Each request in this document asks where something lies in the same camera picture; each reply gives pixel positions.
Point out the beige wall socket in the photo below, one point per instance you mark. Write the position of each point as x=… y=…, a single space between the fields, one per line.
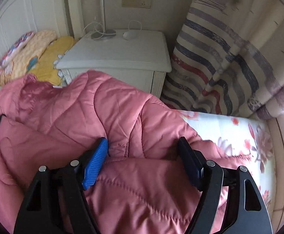
x=137 y=1

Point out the white oval device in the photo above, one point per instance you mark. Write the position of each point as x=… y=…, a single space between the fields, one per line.
x=128 y=35

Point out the pink quilted jacket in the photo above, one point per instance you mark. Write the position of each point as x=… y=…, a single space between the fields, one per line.
x=132 y=117

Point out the yellow quilted blanket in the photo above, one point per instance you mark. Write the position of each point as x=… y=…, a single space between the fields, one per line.
x=51 y=61

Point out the orange printed pillow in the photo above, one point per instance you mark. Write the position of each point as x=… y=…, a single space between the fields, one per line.
x=9 y=53

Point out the striped curtain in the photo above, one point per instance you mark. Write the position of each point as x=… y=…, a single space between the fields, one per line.
x=205 y=53

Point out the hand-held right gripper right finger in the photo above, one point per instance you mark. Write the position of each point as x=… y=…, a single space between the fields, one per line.
x=193 y=168

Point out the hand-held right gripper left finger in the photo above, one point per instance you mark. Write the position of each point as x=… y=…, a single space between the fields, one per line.
x=96 y=160

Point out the white nightstand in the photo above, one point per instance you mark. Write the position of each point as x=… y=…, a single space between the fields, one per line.
x=122 y=53

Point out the white headboard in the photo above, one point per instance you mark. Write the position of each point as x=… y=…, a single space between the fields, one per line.
x=22 y=12

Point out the floral bed sheet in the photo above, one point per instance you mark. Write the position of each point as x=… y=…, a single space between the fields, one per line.
x=230 y=131

